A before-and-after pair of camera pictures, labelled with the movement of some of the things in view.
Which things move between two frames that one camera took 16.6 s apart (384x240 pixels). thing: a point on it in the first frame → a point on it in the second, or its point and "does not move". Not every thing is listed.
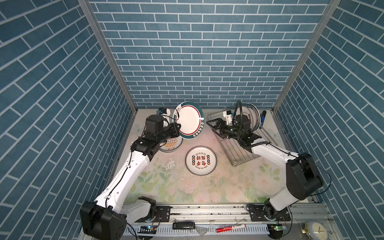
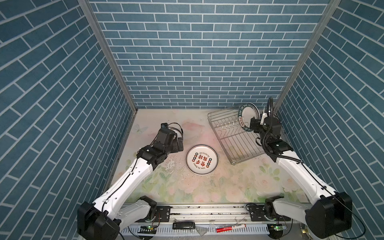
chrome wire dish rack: x=235 y=153 does not move
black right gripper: x=220 y=125 → x=255 y=124
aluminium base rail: x=229 y=221 does not move
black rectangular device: x=183 y=225 does not move
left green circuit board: x=148 y=229 does not move
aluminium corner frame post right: x=332 y=7 does not move
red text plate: x=252 y=112 → x=202 y=159
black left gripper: x=174 y=130 → x=179 y=144
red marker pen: x=227 y=228 does not move
